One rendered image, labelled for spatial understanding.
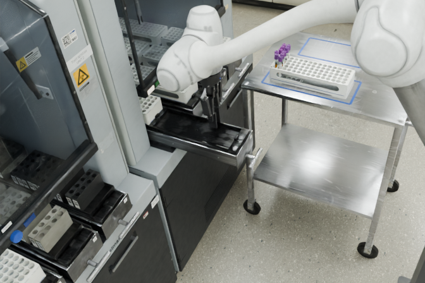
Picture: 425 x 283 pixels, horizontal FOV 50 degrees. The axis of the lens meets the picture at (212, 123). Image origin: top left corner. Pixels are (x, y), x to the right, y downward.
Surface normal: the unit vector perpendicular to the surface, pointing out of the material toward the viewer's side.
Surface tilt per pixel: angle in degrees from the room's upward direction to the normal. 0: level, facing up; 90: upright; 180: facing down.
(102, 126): 90
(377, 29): 31
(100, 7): 90
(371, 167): 0
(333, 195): 0
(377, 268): 0
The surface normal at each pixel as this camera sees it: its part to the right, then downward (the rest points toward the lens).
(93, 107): 0.89, 0.24
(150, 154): -0.08, -0.74
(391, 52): -0.54, 0.55
